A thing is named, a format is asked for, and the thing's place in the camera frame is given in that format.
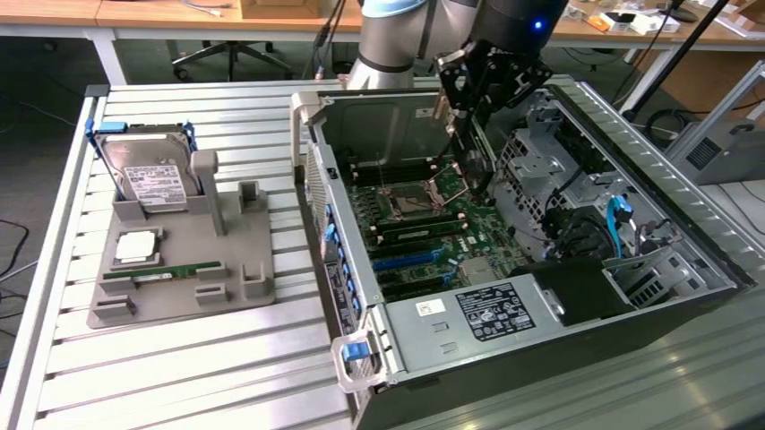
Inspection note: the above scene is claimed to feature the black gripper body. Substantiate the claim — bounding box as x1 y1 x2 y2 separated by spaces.
469 0 570 64

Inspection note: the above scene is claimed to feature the blue flat wire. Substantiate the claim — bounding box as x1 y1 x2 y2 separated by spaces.
606 194 634 261

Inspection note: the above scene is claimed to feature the grey plastic parts rack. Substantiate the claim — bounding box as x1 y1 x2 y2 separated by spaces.
85 150 278 331

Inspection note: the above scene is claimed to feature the small white box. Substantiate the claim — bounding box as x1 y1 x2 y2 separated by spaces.
634 16 681 36

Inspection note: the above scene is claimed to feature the grey computer tower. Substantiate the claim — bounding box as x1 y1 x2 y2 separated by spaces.
666 60 765 187

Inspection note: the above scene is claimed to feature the metal socket cover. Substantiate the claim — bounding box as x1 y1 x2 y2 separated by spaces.
422 161 477 207

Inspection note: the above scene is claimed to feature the hard disk in blue caddy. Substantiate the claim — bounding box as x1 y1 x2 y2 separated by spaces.
85 119 202 215

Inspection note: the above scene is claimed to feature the black and white desk device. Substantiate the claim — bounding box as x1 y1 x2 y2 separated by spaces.
599 12 638 33

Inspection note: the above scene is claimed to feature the black office chair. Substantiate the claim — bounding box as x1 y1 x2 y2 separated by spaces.
171 39 294 82

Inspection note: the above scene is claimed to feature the black installed RAM stick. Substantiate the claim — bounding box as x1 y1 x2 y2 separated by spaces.
375 217 465 245

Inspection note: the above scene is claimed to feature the silver metal disk bay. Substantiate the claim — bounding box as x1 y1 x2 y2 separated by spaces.
495 127 605 211

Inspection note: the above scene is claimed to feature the open black PC case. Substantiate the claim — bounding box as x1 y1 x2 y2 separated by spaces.
288 82 756 430

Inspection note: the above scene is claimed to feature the CPU socket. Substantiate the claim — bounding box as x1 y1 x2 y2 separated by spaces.
382 181 447 220

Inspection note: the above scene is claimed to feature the blue expansion slot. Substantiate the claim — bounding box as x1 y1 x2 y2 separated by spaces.
371 250 441 272

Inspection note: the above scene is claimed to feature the silver CPU chip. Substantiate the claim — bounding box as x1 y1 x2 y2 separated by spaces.
114 231 162 265

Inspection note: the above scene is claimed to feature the perforated metal disk bay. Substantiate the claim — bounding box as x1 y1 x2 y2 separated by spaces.
599 245 713 310

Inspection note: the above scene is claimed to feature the black tripod pole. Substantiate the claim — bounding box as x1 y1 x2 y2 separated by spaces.
621 0 734 122

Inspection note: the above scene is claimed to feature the green RAM stick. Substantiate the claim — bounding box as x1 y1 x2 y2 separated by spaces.
105 263 223 283

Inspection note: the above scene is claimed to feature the white cable on desk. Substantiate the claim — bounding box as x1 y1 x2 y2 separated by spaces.
178 0 234 18

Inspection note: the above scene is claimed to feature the brown cardboard box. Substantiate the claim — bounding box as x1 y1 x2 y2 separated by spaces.
240 0 346 20

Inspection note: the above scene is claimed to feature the wooden desk with white frame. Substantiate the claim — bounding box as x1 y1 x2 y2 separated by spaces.
546 0 765 113
0 0 366 86

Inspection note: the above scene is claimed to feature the graphics card with metal bracket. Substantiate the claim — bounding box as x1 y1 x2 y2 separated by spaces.
433 89 498 202

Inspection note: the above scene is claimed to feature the silver chipset heatsink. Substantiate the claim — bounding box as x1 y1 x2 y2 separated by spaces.
459 257 497 286

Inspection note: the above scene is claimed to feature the black round stand base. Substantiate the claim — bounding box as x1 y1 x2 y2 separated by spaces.
656 0 700 24

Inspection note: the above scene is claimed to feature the black wire bundle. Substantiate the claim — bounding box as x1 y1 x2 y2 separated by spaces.
537 169 605 263

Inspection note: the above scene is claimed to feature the green motherboard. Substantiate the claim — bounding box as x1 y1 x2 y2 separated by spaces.
343 159 539 304

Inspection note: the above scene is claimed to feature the grey power supply unit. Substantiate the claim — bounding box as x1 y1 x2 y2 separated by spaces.
382 273 566 375

